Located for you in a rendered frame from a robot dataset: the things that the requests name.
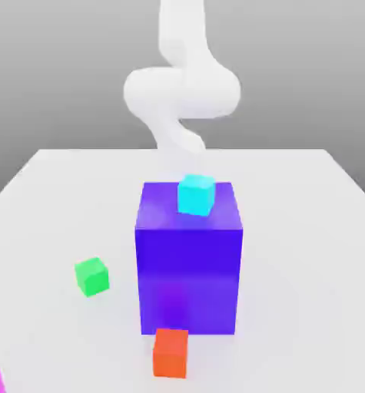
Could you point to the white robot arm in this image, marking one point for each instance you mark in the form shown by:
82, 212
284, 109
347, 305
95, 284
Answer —
182, 92

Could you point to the small cyan cube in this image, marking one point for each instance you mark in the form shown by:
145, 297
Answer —
195, 196

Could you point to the small green cube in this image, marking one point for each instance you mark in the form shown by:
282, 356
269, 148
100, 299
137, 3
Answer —
92, 278

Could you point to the small orange cube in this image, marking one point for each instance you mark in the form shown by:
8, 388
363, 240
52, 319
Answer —
170, 354

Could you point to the large purple box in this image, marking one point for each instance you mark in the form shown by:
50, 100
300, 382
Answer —
188, 270

